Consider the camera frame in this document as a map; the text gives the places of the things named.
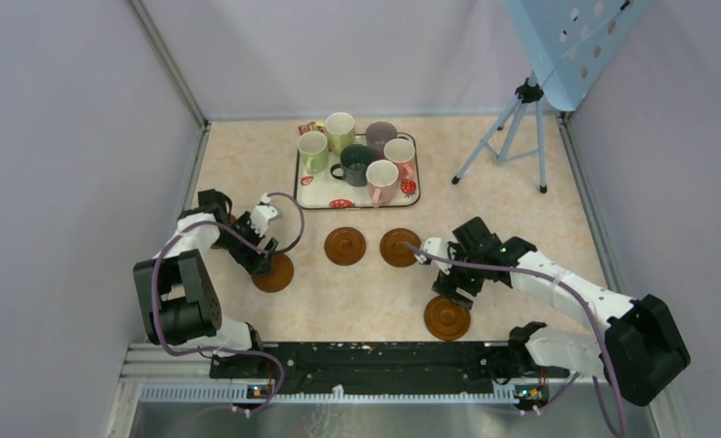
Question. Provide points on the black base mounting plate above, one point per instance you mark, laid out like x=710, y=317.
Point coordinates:
x=386, y=368

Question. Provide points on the pink mug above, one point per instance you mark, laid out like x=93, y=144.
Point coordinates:
x=382, y=180
x=402, y=153

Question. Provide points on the white strawberry tray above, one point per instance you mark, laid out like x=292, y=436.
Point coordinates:
x=323, y=192

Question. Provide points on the green mug back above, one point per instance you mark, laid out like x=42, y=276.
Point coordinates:
x=339, y=129

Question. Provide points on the brown coaster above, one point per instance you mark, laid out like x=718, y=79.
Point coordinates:
x=345, y=246
x=394, y=249
x=278, y=278
x=225, y=240
x=446, y=320

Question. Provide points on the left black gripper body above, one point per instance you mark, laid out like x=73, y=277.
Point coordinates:
x=243, y=251

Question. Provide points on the pink mug back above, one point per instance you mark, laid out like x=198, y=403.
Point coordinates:
x=402, y=153

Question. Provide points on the green mug front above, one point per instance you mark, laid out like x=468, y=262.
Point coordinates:
x=313, y=151

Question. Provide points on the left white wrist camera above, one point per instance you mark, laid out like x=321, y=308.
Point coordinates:
x=263, y=215

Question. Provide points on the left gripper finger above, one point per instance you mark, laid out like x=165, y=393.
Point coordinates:
x=271, y=247
x=260, y=264

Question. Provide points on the purple mug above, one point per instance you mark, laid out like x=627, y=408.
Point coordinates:
x=377, y=135

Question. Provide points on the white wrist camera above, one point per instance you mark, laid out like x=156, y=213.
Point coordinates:
x=263, y=215
x=433, y=249

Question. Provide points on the red snack packet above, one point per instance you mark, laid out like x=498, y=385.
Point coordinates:
x=315, y=125

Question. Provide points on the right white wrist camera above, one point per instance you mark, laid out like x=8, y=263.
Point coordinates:
x=433, y=249

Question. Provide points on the pink mug front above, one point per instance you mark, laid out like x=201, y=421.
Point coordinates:
x=382, y=180

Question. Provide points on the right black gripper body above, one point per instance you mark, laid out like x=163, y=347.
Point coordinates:
x=470, y=278

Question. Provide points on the dark green mug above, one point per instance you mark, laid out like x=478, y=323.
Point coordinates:
x=353, y=164

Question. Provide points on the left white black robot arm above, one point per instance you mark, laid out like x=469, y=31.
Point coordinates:
x=177, y=297

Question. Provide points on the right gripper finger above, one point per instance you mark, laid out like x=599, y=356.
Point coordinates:
x=443, y=285
x=464, y=299

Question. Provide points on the light blue music stand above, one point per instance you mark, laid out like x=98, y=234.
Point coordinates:
x=568, y=44

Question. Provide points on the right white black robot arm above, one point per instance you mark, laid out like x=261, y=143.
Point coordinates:
x=631, y=342

